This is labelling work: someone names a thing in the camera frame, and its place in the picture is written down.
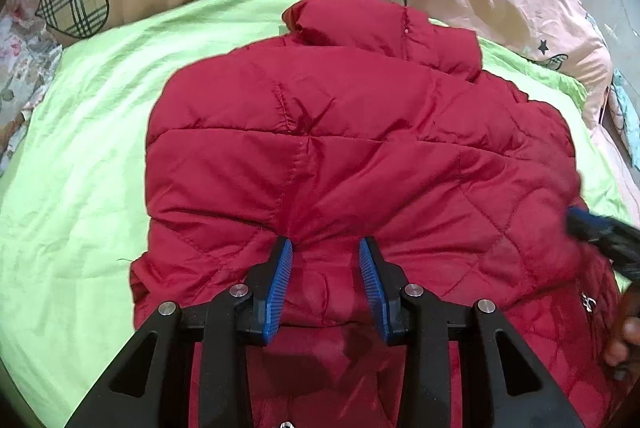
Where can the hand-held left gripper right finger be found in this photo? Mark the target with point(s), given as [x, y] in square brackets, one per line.
[373, 285]

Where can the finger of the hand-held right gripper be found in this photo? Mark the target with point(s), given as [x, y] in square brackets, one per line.
[597, 233]

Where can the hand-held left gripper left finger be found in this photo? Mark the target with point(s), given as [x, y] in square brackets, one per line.
[279, 290]

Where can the red quilted jacket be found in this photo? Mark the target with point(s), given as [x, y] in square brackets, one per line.
[350, 148]

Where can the person's right hand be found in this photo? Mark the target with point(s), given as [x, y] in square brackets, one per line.
[627, 323]

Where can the light blue patterned cloth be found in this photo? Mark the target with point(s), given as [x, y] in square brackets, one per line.
[625, 108]

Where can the light green bed sheet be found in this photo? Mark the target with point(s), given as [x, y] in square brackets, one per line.
[90, 158]

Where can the floral ruffled pillow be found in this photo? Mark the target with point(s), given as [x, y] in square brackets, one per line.
[20, 58]

